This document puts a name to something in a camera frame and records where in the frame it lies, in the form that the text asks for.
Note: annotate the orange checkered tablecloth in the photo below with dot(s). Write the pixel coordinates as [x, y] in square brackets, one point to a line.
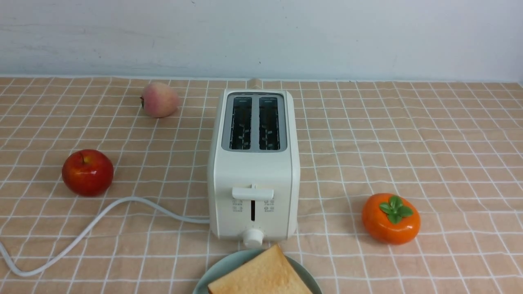
[452, 149]

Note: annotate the toast slice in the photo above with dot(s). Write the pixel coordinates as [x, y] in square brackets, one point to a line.
[268, 273]

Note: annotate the light green round plate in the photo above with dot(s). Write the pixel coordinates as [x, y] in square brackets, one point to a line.
[233, 261]

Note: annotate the white two-slot toaster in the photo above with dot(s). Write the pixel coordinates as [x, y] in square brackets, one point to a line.
[253, 169]

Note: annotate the red apple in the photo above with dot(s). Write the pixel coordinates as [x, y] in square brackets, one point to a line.
[88, 172]

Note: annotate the orange persimmon with green leaves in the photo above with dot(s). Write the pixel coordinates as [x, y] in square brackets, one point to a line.
[390, 219]

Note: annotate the pink peach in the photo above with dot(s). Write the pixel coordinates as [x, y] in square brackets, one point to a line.
[159, 100]

